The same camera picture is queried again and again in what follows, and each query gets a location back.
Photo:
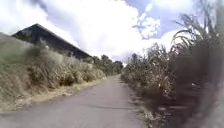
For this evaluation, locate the row of trees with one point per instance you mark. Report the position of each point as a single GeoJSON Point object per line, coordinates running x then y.
{"type": "Point", "coordinates": [106, 64]}

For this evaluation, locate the grey asphalt path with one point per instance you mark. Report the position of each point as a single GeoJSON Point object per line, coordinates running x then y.
{"type": "Point", "coordinates": [100, 106]}

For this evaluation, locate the tall cane plants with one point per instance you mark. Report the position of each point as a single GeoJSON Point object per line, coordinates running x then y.
{"type": "Point", "coordinates": [173, 76]}

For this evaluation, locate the dark-roofed building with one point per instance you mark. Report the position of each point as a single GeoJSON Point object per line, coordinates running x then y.
{"type": "Point", "coordinates": [43, 36]}

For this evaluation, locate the dry grass bank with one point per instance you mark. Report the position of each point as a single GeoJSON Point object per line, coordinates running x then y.
{"type": "Point", "coordinates": [36, 70]}

